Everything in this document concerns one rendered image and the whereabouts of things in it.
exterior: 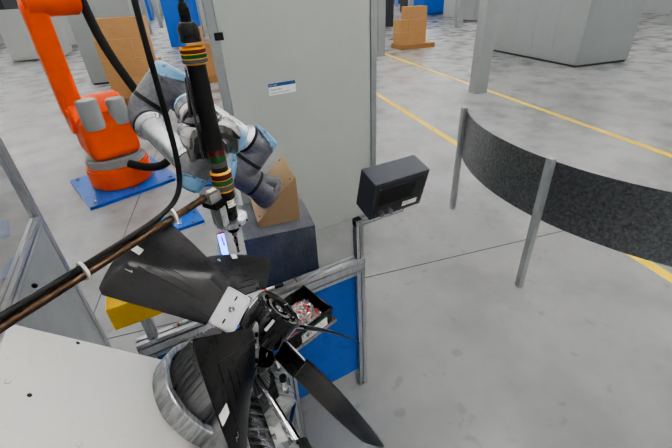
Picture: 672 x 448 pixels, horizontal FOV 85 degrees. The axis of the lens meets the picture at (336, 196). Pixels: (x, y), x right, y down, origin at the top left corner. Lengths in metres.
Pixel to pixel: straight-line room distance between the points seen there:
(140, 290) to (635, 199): 2.21
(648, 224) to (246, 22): 2.51
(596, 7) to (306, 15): 8.34
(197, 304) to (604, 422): 2.04
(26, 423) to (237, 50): 2.20
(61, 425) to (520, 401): 1.99
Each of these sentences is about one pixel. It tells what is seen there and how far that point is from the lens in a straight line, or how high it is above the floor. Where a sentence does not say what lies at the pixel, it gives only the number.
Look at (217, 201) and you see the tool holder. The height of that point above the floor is 1.51.
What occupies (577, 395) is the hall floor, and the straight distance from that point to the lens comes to 2.47.
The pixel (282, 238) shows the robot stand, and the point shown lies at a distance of 1.58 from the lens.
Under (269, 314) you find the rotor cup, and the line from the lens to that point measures 0.87.
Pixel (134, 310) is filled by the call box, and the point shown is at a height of 1.03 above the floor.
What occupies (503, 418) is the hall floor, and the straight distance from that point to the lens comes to 2.26.
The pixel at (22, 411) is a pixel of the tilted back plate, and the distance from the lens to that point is 0.83.
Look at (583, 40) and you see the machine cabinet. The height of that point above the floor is 0.58.
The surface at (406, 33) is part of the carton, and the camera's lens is 13.12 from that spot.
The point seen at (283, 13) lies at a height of 1.75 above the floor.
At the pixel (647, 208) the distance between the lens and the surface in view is 2.40.
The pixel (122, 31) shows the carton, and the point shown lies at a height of 1.35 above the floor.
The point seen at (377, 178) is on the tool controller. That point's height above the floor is 1.24.
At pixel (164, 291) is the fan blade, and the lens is 0.87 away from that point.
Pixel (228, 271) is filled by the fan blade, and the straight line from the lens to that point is 1.13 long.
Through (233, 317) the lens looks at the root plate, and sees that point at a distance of 0.91.
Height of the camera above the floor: 1.88
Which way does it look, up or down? 30 degrees down
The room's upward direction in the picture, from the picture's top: 3 degrees counter-clockwise
